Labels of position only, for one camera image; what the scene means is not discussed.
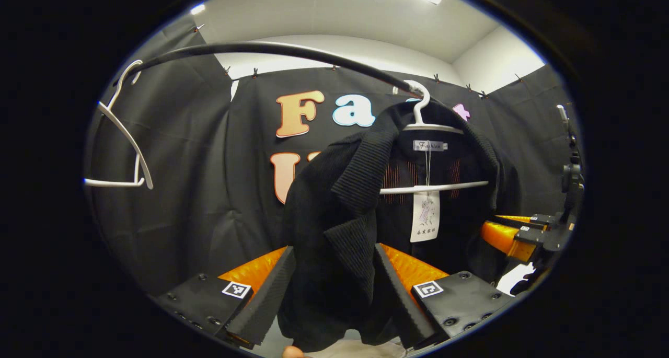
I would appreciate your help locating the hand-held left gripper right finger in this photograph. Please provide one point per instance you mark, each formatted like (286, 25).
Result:
(402, 305)

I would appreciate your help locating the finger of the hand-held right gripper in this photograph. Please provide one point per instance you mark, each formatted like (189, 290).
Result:
(533, 220)
(507, 238)

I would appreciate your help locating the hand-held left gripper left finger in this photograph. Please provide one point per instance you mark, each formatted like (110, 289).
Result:
(266, 300)

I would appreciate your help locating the black jacket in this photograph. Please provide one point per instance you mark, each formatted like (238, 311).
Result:
(324, 217)

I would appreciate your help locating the white plastic hanger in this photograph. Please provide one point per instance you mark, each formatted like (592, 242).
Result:
(422, 107)
(125, 133)

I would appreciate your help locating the white flat object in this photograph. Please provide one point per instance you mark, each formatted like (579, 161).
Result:
(509, 282)

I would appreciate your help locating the black backdrop cloth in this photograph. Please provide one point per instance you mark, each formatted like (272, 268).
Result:
(209, 191)

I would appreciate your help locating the row of small backdrop clips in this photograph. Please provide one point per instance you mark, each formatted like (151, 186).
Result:
(255, 73)

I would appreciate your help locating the small ceiling light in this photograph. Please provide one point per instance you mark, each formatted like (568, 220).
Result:
(197, 9)

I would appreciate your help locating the black clothes rail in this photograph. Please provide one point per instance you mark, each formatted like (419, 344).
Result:
(261, 47)

